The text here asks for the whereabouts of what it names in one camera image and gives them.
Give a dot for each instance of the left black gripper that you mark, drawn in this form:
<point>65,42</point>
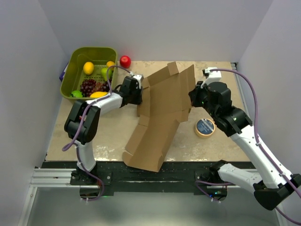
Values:
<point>138,100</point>

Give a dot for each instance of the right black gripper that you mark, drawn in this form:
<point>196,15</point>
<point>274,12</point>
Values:
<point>194,93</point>

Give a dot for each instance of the brown cardboard box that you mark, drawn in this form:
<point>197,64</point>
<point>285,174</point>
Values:
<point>165,104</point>

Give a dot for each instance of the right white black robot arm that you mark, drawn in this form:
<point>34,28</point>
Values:
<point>274,183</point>

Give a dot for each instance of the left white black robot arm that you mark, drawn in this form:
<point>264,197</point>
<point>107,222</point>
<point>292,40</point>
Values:
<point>82,123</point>

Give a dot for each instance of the masking tape roll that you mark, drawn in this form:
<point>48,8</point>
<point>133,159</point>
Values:
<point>204,128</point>

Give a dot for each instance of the red apple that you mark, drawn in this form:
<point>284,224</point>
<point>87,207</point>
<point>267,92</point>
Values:
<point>125,61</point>

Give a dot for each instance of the yellow mango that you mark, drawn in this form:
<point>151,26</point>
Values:
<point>98,94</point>

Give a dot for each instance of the green pear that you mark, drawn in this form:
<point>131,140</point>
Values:
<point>106,73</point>

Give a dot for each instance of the small orange fruit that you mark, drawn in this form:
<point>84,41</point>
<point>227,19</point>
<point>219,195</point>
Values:
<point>110,65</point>

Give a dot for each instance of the dark purple grapes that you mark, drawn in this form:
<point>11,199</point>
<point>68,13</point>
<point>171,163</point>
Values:
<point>90,86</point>

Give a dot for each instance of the yellow lemon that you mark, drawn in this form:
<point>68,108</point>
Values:
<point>88,68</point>

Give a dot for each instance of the green plastic basket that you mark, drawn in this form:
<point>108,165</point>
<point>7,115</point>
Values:
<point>74,74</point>

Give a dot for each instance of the blue white booklet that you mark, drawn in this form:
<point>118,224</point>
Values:
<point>61,76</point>

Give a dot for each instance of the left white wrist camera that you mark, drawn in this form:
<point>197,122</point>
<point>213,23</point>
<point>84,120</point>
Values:
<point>139,78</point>

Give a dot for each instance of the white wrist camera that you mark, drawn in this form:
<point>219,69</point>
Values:
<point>211,76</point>
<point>139,78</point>

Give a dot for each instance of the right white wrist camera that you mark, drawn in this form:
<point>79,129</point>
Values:
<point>211,76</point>

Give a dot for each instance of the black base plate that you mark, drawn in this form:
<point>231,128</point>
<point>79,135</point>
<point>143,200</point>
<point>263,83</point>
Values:
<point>173,177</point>

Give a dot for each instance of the aluminium frame rail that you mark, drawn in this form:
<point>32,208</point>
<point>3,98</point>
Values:
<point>53,200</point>

